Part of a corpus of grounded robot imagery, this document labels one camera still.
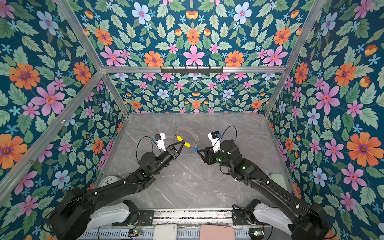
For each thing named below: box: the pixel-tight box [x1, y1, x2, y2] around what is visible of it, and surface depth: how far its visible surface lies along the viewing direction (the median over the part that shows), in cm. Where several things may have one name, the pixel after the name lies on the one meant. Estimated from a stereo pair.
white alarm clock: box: [98, 175, 121, 188], surface depth 84 cm
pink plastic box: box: [199, 224, 236, 240], surface depth 70 cm
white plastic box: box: [153, 224, 178, 240], surface depth 70 cm
